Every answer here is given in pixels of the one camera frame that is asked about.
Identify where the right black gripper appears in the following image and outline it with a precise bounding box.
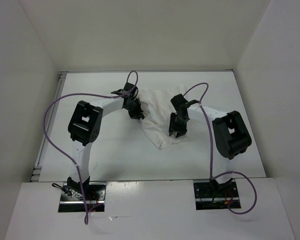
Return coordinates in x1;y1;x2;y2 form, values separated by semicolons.
168;112;189;138

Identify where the white fabric skirt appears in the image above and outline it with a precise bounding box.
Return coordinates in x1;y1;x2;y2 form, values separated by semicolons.
138;85;189;150

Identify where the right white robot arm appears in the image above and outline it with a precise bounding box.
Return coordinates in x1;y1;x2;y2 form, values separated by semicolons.
168;94;252;197

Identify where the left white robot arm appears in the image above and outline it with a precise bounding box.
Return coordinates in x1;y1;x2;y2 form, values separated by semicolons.
67;82;145;200

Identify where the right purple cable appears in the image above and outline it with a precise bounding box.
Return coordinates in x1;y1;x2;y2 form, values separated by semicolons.
182;82;258;216

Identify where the purple cable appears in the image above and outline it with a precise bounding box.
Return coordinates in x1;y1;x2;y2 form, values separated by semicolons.
182;82;258;216
44;70;140;225

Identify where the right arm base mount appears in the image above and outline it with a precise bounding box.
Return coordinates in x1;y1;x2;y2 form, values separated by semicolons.
193;178;241;211

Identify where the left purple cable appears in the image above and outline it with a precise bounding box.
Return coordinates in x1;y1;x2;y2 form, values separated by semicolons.
44;70;140;225

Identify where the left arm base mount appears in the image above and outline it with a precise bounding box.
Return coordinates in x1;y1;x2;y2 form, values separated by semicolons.
51;181;107;213

